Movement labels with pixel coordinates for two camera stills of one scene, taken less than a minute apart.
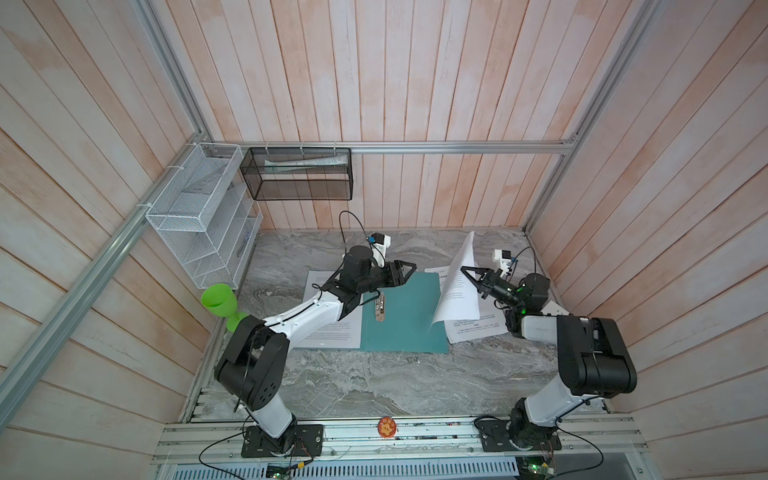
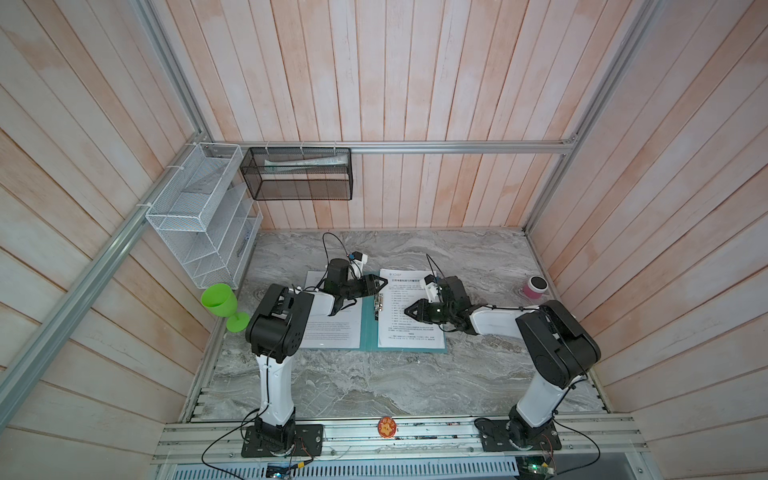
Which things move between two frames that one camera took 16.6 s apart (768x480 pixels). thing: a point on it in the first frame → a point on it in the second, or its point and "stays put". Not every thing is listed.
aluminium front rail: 402,444 stays put
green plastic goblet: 222,301 stays put
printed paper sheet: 345,333 stays put
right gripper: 491,283 → 420,315
